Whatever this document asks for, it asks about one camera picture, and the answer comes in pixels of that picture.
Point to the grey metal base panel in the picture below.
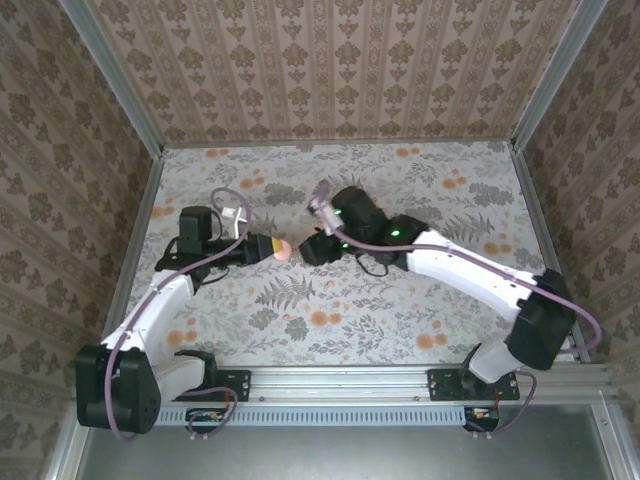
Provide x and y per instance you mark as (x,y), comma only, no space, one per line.
(340,455)

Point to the small pink round object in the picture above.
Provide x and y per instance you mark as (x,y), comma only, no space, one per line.
(285,251)

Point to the black electronics box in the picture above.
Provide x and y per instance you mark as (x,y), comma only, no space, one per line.
(482,417)

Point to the aluminium frame bar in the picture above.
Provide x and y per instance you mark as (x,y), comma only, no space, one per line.
(70,457)
(612,450)

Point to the aluminium frame post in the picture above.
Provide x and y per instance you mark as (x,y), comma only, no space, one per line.
(555,75)
(115,85)

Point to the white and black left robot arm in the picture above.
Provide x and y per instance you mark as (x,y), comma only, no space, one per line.
(150,310)

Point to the aluminium table side rail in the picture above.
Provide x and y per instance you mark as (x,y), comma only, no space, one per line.
(144,210)
(529,200)

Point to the floral patterned table cover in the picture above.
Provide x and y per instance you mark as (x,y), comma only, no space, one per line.
(350,325)

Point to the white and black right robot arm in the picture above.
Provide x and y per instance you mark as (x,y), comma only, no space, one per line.
(475,270)

